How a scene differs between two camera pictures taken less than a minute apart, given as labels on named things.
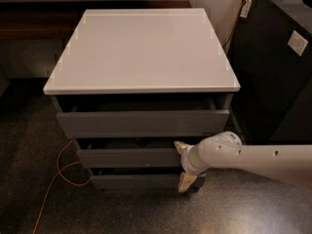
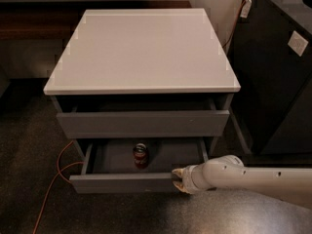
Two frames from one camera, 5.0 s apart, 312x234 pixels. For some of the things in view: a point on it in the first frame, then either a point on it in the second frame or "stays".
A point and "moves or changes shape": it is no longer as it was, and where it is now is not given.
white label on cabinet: [297, 43] stays
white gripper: [186, 160] -> [189, 179]
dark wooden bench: [58, 19] stays
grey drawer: [129, 153] moves or changes shape
